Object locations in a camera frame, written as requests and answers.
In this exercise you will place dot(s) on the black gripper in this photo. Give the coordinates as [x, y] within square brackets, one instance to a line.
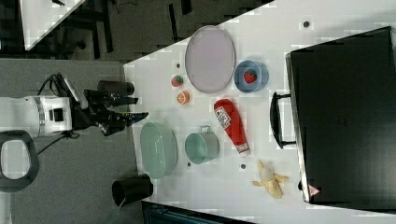
[97, 113]

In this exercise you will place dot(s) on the blue bowl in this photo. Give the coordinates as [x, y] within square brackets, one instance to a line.
[261, 72]

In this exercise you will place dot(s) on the black toaster oven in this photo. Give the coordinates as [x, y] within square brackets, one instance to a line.
[343, 104]

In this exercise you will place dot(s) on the strawberry in bowl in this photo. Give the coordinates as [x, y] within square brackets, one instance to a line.
[250, 76]

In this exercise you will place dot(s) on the red plush ketchup bottle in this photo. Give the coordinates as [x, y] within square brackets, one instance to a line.
[229, 118]

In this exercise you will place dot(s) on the black cylinder post far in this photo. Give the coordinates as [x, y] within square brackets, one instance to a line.
[118, 87]

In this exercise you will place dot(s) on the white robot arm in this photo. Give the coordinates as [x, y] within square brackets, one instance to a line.
[52, 115]

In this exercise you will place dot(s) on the strawberry on table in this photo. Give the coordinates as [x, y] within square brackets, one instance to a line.
[177, 81]

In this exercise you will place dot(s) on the green mug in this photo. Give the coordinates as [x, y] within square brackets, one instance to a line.
[202, 147]

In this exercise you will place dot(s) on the black cylinder post near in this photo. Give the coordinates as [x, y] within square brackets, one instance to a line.
[131, 190]

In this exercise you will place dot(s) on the peeled banana toy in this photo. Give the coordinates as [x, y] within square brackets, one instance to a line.
[269, 180]

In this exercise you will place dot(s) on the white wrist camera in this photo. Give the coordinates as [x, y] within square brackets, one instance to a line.
[77, 95]

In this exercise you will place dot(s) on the white side table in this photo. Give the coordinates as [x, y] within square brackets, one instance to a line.
[40, 17]

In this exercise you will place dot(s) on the orange slice toy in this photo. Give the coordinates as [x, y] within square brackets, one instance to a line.
[183, 97]

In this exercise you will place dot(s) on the large grey plate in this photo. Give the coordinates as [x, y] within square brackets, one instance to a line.
[210, 59]

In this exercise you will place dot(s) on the black cylinder post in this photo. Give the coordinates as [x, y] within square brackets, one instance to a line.
[131, 190]
[118, 87]

